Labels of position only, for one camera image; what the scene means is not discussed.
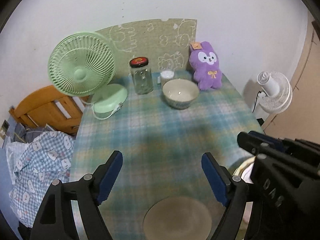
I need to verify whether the red flower white plate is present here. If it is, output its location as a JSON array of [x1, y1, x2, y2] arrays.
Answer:
[[233, 157, 255, 225]]

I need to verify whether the green animal print mat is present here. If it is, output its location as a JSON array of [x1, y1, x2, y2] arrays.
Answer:
[[97, 18, 197, 77]]

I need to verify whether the wooden bed headboard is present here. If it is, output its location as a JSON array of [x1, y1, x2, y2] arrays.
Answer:
[[9, 86, 84, 135]]

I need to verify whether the large grey floral bowl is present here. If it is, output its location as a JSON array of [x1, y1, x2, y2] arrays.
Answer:
[[143, 196, 212, 240]]

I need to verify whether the plaid green tablecloth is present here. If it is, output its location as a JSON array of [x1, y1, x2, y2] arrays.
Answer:
[[71, 77, 261, 239]]

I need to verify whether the glass jar black lid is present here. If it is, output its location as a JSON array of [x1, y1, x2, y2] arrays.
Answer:
[[129, 56, 153, 94]]

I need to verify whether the white standing fan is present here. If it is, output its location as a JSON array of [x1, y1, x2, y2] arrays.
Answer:
[[253, 71, 293, 121]]

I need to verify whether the blue pattern ceramic bowl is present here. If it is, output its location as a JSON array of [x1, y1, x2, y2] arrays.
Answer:
[[162, 79, 200, 109]]

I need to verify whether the cotton swab container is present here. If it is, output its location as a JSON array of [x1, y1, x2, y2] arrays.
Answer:
[[160, 70, 175, 87]]

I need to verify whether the green desk fan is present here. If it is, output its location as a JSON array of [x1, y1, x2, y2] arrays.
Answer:
[[48, 32, 128, 120]]

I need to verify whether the blue checkered blanket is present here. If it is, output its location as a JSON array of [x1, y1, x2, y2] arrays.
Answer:
[[5, 131, 75, 228]]

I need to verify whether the purple plush bunny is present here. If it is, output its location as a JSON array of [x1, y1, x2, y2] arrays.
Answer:
[[189, 41, 222, 90]]

